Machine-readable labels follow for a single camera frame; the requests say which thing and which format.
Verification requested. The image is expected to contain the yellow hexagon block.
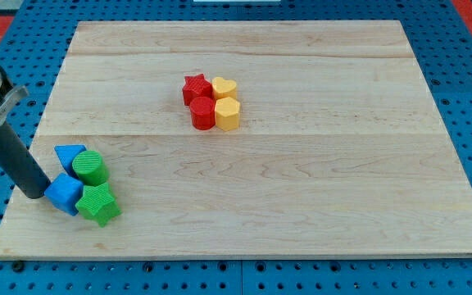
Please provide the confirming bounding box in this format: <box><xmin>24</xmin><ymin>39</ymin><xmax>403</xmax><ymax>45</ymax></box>
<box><xmin>215</xmin><ymin>97</ymin><xmax>240</xmax><ymax>131</ymax></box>

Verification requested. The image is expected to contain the wooden board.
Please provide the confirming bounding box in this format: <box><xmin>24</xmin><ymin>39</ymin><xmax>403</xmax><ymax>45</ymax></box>
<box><xmin>0</xmin><ymin>20</ymin><xmax>472</xmax><ymax>261</ymax></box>

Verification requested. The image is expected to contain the red star block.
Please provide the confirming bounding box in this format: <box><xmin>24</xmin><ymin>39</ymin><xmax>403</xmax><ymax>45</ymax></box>
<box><xmin>182</xmin><ymin>74</ymin><xmax>212</xmax><ymax>106</ymax></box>

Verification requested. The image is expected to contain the yellow heart block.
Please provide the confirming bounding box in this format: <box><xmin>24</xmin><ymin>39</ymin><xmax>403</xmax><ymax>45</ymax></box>
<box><xmin>211</xmin><ymin>77</ymin><xmax>238</xmax><ymax>100</ymax></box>

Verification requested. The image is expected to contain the blue cube block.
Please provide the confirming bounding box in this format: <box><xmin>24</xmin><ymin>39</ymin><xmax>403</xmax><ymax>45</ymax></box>
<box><xmin>44</xmin><ymin>173</ymin><xmax>84</xmax><ymax>216</ymax></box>

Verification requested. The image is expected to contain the green star block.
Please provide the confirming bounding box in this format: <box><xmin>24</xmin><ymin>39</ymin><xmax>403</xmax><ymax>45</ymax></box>
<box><xmin>75</xmin><ymin>182</ymin><xmax>122</xmax><ymax>227</ymax></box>

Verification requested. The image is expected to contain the red cylinder block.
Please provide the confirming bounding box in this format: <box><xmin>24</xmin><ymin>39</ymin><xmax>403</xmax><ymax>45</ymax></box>
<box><xmin>189</xmin><ymin>97</ymin><xmax>216</xmax><ymax>130</ymax></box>

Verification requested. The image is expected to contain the green cylinder block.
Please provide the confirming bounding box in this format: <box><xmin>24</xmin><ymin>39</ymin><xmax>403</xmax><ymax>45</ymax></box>
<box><xmin>72</xmin><ymin>150</ymin><xmax>109</xmax><ymax>186</ymax></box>

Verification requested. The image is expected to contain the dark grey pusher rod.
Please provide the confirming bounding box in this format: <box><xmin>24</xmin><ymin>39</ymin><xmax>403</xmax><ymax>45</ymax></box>
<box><xmin>0</xmin><ymin>122</ymin><xmax>51</xmax><ymax>199</ymax></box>

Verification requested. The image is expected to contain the blue triangle block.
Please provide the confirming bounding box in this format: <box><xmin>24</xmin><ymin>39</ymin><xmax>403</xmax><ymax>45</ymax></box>
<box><xmin>54</xmin><ymin>144</ymin><xmax>86</xmax><ymax>178</ymax></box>

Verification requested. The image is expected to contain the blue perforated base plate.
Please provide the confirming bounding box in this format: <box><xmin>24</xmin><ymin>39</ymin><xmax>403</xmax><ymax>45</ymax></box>
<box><xmin>0</xmin><ymin>0</ymin><xmax>472</xmax><ymax>294</ymax></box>

